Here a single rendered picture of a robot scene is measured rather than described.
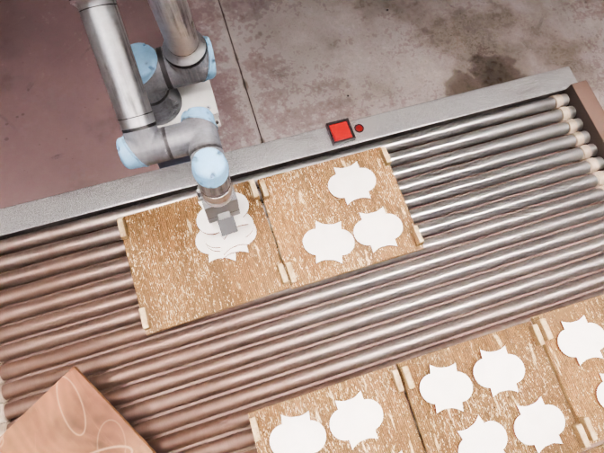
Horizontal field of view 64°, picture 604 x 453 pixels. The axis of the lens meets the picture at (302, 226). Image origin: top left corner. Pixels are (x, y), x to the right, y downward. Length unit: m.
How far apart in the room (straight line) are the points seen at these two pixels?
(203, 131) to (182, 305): 0.52
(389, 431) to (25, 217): 1.18
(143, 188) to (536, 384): 1.25
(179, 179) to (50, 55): 1.73
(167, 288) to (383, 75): 1.92
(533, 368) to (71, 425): 1.19
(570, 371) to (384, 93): 1.80
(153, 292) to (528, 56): 2.58
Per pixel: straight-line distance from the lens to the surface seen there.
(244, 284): 1.37
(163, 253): 1.43
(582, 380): 1.59
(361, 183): 1.48
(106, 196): 1.55
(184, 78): 1.44
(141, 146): 1.11
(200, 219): 1.32
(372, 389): 1.37
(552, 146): 1.80
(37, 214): 1.60
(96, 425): 1.31
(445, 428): 1.42
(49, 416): 1.34
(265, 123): 2.65
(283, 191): 1.46
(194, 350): 1.38
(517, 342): 1.51
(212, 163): 1.04
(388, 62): 2.95
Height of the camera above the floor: 2.28
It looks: 71 degrees down
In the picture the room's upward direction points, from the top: 10 degrees clockwise
